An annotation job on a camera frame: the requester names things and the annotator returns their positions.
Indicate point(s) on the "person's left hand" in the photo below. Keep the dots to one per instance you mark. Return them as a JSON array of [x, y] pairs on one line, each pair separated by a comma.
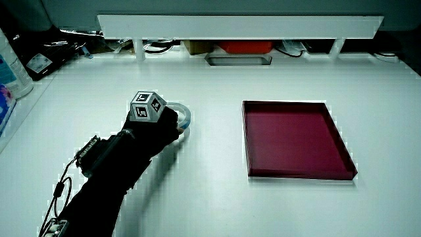
[[154, 131]]

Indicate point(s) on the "blue tape roll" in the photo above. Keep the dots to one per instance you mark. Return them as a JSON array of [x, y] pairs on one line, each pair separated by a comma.
[[187, 116]]

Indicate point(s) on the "person's left forearm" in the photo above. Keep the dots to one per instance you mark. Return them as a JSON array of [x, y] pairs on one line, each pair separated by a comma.
[[108, 184]]

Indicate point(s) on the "black wrist sensor module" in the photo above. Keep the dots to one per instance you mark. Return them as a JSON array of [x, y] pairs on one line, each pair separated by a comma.
[[98, 154]]

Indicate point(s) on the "grey stand base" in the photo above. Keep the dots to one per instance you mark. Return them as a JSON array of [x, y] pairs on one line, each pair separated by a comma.
[[210, 61]]

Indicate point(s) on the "brown cardboard box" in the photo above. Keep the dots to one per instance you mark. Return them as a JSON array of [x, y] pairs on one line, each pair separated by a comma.
[[197, 46]]

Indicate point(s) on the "orange box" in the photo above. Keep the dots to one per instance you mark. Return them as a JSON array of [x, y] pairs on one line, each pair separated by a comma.
[[246, 46]]

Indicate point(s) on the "black plastic bag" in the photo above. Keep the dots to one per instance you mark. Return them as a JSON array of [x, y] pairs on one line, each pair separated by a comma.
[[49, 49]]

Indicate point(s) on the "white desk shelf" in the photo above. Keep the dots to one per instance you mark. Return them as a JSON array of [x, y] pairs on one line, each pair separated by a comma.
[[240, 27]]

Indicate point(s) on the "silver connector box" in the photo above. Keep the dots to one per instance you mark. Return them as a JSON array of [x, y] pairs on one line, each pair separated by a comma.
[[56, 227]]

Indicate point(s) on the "red square tray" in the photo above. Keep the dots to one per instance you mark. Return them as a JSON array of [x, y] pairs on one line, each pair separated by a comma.
[[292, 141]]

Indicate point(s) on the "white plastic bottle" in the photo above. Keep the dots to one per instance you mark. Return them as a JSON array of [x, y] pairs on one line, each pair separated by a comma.
[[16, 75]]

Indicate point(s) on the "blue patterned packet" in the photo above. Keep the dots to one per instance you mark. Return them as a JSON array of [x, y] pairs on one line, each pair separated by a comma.
[[5, 105]]

